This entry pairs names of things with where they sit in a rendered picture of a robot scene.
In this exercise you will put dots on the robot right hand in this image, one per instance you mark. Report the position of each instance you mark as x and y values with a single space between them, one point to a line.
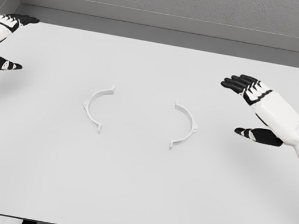
266 105

